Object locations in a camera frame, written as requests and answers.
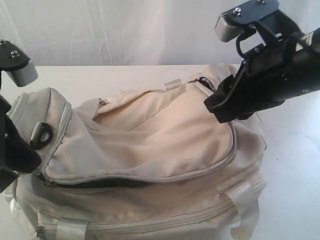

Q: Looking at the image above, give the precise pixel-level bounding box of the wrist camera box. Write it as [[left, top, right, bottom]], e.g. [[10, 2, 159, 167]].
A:
[[213, 0, 301, 43], [0, 39, 38, 88]]

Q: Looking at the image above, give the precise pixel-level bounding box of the white backdrop curtain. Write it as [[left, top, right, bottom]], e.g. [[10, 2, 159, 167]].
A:
[[0, 0, 320, 67]]

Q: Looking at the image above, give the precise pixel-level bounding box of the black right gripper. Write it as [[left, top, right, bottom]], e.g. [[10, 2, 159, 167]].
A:
[[204, 37, 313, 123]]

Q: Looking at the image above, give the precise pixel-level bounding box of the cream fabric duffel bag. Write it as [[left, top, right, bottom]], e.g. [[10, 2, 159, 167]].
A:
[[4, 64, 267, 240]]

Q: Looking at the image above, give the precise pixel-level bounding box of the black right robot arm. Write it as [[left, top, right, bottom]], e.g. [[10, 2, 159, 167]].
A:
[[204, 29, 320, 123]]

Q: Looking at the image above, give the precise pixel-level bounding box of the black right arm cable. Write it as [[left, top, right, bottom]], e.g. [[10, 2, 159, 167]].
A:
[[234, 27, 258, 58]]

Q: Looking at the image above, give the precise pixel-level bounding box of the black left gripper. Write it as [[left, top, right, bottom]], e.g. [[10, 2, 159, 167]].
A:
[[0, 97, 42, 192]]

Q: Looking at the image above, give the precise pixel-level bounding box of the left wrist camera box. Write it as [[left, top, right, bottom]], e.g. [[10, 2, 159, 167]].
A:
[[0, 39, 38, 88]]

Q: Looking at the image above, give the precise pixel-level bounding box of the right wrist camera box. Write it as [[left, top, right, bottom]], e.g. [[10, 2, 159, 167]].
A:
[[213, 0, 301, 43]]

